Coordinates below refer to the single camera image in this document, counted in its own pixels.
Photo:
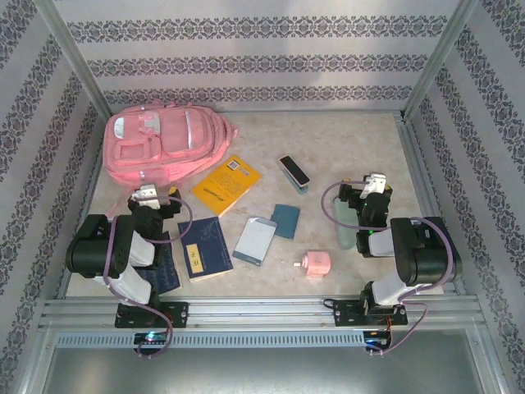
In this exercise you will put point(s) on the pale green pencil case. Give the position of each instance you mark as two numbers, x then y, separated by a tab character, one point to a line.
344	238

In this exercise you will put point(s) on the yellow paperback book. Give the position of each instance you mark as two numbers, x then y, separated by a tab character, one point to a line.
225	184

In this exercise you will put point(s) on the navy book with white print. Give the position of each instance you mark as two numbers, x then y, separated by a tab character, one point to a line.
170	275

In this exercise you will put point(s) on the pink school backpack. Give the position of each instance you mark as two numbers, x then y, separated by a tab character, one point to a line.
164	139

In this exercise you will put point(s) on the navy book with yellow label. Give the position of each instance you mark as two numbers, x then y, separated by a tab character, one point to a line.
205	246

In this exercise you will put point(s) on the small dark teal booklet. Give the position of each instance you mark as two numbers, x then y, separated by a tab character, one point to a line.
287	217

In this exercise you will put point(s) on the white notebook with blue edge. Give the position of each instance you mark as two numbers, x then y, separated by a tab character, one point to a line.
254	242

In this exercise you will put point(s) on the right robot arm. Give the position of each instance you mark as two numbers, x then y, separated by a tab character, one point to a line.
422	254

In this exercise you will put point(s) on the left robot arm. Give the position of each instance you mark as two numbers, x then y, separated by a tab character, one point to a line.
123	254

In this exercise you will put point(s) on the grey metal panel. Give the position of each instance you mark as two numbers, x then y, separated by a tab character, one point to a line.
262	369

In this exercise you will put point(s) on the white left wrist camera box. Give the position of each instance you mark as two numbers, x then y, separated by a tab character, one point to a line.
147	196

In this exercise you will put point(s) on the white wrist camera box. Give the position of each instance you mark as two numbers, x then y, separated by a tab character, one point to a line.
375	184
147	196

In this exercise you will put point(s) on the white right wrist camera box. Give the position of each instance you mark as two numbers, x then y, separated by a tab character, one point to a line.
375	184

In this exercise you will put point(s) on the aluminium side rail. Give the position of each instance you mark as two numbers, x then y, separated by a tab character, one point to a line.
420	164
96	164

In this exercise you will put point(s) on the aluminium back rail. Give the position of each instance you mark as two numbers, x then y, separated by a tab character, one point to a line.
328	111

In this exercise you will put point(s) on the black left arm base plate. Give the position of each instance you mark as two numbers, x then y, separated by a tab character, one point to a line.
180	314

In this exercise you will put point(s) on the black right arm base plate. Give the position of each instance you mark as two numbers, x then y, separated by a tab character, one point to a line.
346	314

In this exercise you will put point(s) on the aluminium frame post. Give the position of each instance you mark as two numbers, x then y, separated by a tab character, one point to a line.
438	61
76	61

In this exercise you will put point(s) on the aluminium mounting rail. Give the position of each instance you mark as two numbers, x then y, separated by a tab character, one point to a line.
262	310

